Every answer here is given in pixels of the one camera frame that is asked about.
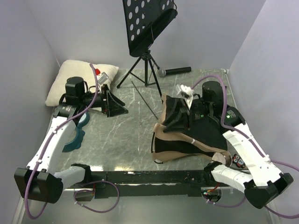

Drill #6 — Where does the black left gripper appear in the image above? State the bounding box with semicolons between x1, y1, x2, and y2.
79;84;128;117

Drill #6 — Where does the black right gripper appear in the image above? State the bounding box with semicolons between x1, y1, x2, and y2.
161;98;213;134

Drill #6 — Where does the tan pet tent fabric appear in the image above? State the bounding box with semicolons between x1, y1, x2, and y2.
151;94;229;164

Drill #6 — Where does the black tent pole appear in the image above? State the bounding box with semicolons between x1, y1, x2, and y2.
131;81;158;120

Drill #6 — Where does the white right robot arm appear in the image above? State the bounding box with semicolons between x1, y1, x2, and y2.
163;81;294;209

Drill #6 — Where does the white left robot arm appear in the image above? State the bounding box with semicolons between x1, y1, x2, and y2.
14;77;128;203

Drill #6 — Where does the teal pet bowl holder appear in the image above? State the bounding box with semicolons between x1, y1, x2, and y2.
62;126;85;153

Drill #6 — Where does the steel pet bowl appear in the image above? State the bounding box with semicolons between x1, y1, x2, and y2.
212;152;232;167

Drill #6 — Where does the white paw print bowl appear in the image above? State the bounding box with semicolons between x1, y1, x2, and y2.
78;112;90;127

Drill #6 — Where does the black microphone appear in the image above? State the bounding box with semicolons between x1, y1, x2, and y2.
157;67;192;77

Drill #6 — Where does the cream white pillow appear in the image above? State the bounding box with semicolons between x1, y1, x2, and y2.
45;60;119;107

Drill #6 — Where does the black red toy block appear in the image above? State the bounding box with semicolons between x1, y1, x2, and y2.
232;154;246;169

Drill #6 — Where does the black music stand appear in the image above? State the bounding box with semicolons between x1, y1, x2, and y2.
116;0;178;95

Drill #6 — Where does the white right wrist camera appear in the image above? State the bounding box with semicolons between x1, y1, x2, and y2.
176;84;194;109

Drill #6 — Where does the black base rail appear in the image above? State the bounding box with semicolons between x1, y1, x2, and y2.
64;170;231;199

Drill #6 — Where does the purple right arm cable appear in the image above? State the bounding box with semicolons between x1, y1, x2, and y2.
191;75;299;219

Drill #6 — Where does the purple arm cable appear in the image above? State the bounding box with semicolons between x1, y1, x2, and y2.
24;63;120;220
191;75;299;219

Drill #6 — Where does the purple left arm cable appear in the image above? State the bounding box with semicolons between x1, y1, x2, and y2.
24;63;120;220

